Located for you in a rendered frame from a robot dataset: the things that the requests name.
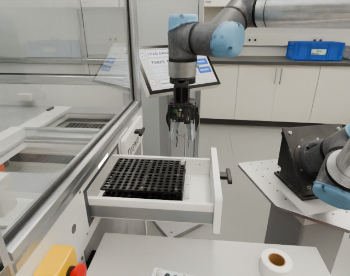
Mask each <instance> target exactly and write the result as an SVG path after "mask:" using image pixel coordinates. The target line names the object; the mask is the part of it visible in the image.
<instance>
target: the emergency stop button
mask: <svg viewBox="0 0 350 276"><path fill-rule="evenodd" d="M86 275H87V267H86V266H85V264H84V263H79V264H78V265H76V267H75V268H74V269H73V270H72V271H71V274H70V276H86Z"/></svg>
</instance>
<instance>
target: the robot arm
mask: <svg viewBox="0 0 350 276"><path fill-rule="evenodd" d="M248 27H264V28H336V29H350V0H230V1H229V2H228V4H227V5H226V6H225V7H224V8H223V9H222V10H221V11H220V12H219V13H218V14H217V15H216V16H215V18H214V19H213V20H212V21H211V22H199V21H198V16H197V15H196V14H173V15H171V16H169V19H168V32H167V34H168V58H169V61H168V76H169V83H171V84H174V92H173V93H174V97H173V98H172V99H170V101H169V103H168V111H167V115H166V122H167V125H168V127H169V134H170V137H171V141H172V142H173V144H174V146H175V147H177V140H178V139H177V134H178V131H177V129H178V127H179V123H180V122H184V124H186V127H187V129H188V134H187V135H188V148H189V147H190V146H191V145H192V143H193V141H194V138H195V135H196V131H197V127H198V124H199V112H198V107H195V104H196V102H195V99H193V97H190V86H189V85H190V84H194V83H196V78H195V76H196V75H197V70H196V68H199V65H196V63H197V55H198V56H212V57H217V58H234V57H236V56H238V55H239V54H240V52H241V51H242V47H243V45H244V42H245V30H246V28H248ZM300 160H301V164H302V166H303V168H304V170H305V171H306V173H307V174H308V175H309V176H310V177H312V178H313V179H315V181H314V182H313V183H314V185H313V188H312V190H313V193H314V194H315V196H316V197H318V198H319V199H320V200H322V201H323V202H325V203H327V204H329V205H331V206H334V207H336V208H339V209H343V210H350V123H349V124H347V125H346V126H345V127H344V128H342V129H340V130H339V131H337V132H335V133H333V134H332V135H330V136H329V137H327V138H325V139H320V140H313V141H311V142H309V143H307V144H306V145H304V146H303V148H302V150H301V153H300Z"/></svg>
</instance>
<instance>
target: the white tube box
mask: <svg viewBox="0 0 350 276"><path fill-rule="evenodd" d="M156 269H157V268H154V270H153V273H152V276H157V275H156ZM161 270H162V275H161V276H181V275H182V273H178V272H173V271H168V270H165V269H161Z"/></svg>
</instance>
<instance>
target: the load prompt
mask: <svg viewBox="0 0 350 276"><path fill-rule="evenodd" d="M145 53H146V56H147V58H159V57H168V49H161V50H145Z"/></svg>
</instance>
